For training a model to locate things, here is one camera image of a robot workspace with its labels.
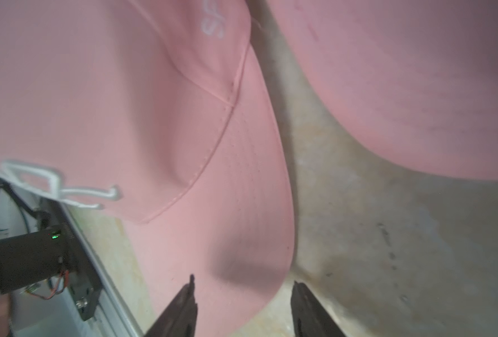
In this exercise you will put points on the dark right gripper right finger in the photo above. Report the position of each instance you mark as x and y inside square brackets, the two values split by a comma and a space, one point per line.
[309, 317]

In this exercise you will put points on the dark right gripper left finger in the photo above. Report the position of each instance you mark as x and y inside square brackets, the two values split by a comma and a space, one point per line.
[180, 316]

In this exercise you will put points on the pink baseball cap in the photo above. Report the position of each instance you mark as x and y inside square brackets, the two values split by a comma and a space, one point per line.
[157, 113]
[415, 82]

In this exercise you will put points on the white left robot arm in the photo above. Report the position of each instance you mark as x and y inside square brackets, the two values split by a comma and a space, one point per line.
[30, 258]

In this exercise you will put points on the aluminium front rail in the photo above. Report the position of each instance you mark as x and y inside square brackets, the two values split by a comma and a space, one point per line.
[30, 316]

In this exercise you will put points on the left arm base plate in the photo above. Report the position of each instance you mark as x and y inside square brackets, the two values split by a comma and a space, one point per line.
[84, 285]

